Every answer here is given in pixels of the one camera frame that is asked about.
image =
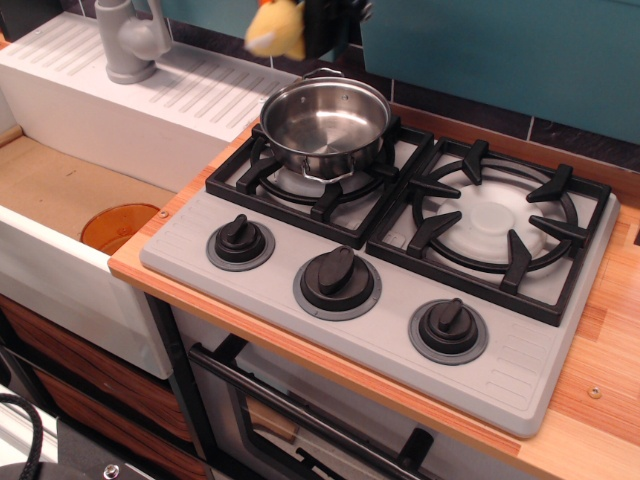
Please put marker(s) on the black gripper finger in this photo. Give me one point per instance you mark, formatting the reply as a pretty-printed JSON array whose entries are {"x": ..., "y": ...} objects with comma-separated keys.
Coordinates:
[{"x": 326, "y": 27}]

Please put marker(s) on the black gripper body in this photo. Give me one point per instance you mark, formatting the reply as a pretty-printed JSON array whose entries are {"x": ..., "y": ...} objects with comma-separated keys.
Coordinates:
[{"x": 361, "y": 7}]

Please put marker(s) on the yellow stuffed duck toy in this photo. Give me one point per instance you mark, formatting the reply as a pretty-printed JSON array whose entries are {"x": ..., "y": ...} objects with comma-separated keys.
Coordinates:
[{"x": 277, "y": 29}]

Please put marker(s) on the stainless steel pan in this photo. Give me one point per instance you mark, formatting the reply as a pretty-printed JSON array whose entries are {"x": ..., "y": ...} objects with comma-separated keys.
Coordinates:
[{"x": 325, "y": 127}]

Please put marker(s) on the black left burner grate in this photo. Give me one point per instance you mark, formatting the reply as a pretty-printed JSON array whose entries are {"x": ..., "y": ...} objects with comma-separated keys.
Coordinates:
[{"x": 345, "y": 212}]

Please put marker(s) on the black burner grate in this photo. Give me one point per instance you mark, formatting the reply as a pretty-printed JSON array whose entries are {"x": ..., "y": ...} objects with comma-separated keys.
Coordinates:
[
  {"x": 510, "y": 232},
  {"x": 345, "y": 212}
]

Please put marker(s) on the grey toy faucet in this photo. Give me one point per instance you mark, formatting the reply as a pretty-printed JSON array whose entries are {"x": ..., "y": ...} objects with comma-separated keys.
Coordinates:
[{"x": 131, "y": 45}]

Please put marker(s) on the black left stove knob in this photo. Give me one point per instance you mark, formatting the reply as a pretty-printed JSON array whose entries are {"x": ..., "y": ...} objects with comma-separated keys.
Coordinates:
[{"x": 240, "y": 245}]

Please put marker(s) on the black stove knob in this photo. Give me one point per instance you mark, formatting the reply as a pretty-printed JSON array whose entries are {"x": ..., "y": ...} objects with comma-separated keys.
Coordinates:
[
  {"x": 240, "y": 245},
  {"x": 337, "y": 286},
  {"x": 448, "y": 332}
]

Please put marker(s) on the black middle stove knob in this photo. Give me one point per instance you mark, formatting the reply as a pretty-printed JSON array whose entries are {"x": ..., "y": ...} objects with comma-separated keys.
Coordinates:
[{"x": 337, "y": 286}]

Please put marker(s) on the black right burner grate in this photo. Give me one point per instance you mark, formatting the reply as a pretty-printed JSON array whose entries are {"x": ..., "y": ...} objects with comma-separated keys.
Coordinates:
[{"x": 510, "y": 232}]

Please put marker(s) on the white toy sink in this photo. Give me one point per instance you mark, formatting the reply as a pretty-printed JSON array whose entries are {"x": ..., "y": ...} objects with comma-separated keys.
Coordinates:
[{"x": 75, "y": 143}]

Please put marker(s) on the orange sink drain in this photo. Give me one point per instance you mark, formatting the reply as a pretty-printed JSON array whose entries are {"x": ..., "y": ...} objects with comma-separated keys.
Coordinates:
[{"x": 110, "y": 229}]

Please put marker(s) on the black right stove knob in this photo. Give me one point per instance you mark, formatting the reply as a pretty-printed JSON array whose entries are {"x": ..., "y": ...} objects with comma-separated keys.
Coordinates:
[{"x": 448, "y": 332}]

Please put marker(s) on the grey toy stove top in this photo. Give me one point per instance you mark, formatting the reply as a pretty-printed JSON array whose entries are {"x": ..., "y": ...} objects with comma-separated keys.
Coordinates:
[{"x": 508, "y": 386}]

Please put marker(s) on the white toy oven door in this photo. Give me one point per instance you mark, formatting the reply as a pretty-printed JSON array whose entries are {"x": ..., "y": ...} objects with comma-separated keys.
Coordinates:
[{"x": 286, "y": 422}]

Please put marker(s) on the wooden drawer cabinet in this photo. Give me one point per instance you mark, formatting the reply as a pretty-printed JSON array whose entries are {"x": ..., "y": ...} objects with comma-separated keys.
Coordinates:
[{"x": 99, "y": 392}]

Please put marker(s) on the black oven door handle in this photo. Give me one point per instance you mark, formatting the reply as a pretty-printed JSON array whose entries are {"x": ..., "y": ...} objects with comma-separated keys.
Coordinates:
[{"x": 222, "y": 363}]

